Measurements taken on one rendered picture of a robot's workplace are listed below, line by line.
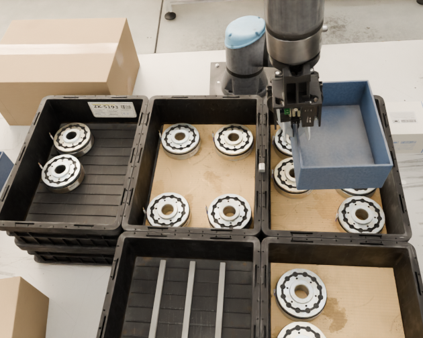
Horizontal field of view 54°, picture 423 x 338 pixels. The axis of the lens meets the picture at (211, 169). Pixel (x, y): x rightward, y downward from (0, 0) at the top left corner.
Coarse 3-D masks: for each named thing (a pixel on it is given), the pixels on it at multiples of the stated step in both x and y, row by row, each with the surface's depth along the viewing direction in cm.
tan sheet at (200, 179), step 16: (208, 128) 116; (160, 144) 114; (208, 144) 113; (160, 160) 111; (176, 160) 111; (192, 160) 110; (208, 160) 110; (224, 160) 109; (240, 160) 109; (160, 176) 108; (176, 176) 108; (192, 176) 107; (208, 176) 107; (224, 176) 106; (240, 176) 106; (160, 192) 105; (176, 192) 105; (192, 192) 104; (208, 192) 104; (224, 192) 104; (240, 192) 103; (192, 208) 102; (208, 208) 102; (192, 224) 99; (208, 224) 99
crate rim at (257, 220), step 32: (160, 96) 111; (192, 96) 110; (224, 96) 109; (256, 96) 108; (256, 128) 102; (256, 160) 96; (128, 192) 94; (256, 192) 93; (128, 224) 90; (256, 224) 87
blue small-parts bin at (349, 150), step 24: (336, 96) 82; (360, 96) 82; (336, 120) 83; (360, 120) 82; (312, 144) 80; (336, 144) 79; (360, 144) 79; (384, 144) 71; (312, 168) 69; (336, 168) 69; (360, 168) 69; (384, 168) 69
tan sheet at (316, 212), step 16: (272, 128) 114; (272, 144) 111; (272, 160) 108; (272, 192) 103; (320, 192) 101; (336, 192) 101; (272, 208) 100; (288, 208) 100; (304, 208) 99; (320, 208) 99; (336, 208) 99; (272, 224) 98; (288, 224) 97; (304, 224) 97; (320, 224) 97
